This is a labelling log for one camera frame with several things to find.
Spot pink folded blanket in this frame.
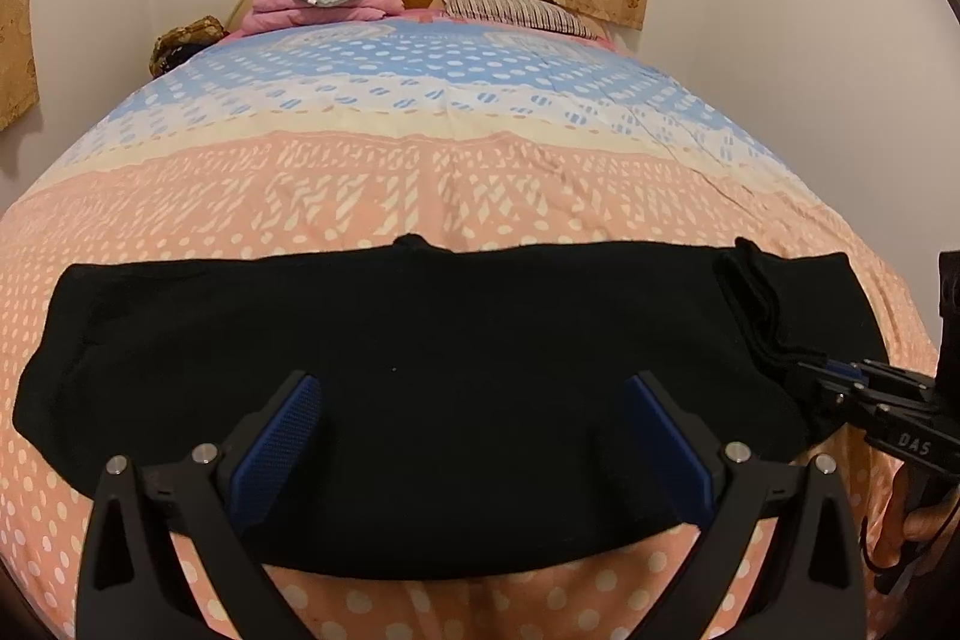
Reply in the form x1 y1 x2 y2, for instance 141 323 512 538
225 0 407 38

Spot black cable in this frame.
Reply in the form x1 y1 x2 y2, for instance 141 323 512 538
860 518 925 600

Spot person's right hand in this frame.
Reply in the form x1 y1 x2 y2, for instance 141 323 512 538
874 456 960 570

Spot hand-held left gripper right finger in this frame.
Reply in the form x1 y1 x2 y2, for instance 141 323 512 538
622 370 871 640

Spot beige floral side curtain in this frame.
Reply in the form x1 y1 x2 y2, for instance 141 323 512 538
0 0 41 133

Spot black pants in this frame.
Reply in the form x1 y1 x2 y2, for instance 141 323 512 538
13 233 893 582

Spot brown patterned bag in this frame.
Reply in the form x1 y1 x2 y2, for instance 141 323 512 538
148 14 229 79

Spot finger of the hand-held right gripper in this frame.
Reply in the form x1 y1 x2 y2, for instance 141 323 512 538
808 387 877 440
780 359 937 402

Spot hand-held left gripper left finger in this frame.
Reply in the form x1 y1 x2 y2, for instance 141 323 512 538
75 370 324 640

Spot polka dot bed quilt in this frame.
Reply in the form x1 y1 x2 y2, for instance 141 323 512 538
0 14 947 640

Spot striped pillow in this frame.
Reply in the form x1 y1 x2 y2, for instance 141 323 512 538
440 0 605 40

